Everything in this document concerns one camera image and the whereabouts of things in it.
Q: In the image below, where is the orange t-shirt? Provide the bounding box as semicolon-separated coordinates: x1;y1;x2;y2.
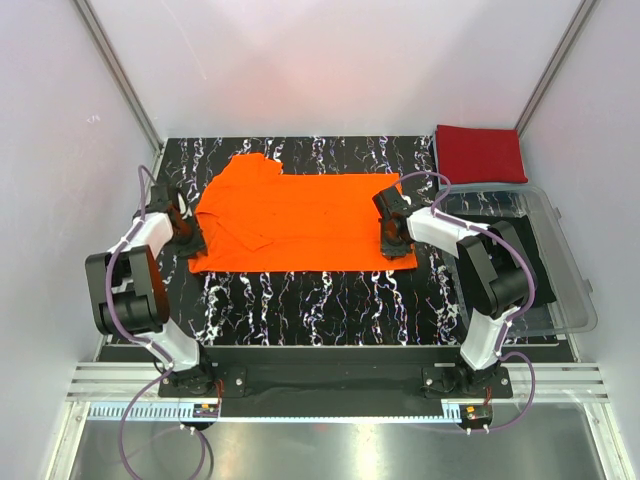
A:
188;153;418;274

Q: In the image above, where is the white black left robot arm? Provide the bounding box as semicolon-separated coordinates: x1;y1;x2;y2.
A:
85;185;216;396

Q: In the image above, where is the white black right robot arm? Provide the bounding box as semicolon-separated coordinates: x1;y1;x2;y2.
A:
373;186;536;397

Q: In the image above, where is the red folded t-shirt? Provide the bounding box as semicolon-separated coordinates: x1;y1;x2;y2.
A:
435;125;528;185

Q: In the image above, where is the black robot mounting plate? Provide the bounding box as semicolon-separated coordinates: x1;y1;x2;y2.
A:
160;363;513;400

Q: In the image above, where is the black folded t-shirt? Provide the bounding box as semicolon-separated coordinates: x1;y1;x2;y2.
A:
504;216;556;308

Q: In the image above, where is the clear plastic bin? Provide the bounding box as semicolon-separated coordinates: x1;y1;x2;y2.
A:
439;184;598;341

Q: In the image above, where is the aluminium extrusion rail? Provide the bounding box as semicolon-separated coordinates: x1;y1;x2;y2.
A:
67;362;609;403

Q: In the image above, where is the left aluminium frame post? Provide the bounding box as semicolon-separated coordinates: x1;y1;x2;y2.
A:
69;0;166;151

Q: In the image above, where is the aluminium frame post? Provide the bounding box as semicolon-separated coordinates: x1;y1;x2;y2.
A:
69;0;166;151
515;0;600;138

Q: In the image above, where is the slotted cable duct rail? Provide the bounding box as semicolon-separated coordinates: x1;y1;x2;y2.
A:
87;402;494;422

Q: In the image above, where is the right aluminium frame post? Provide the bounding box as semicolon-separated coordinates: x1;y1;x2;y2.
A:
515;0;600;138

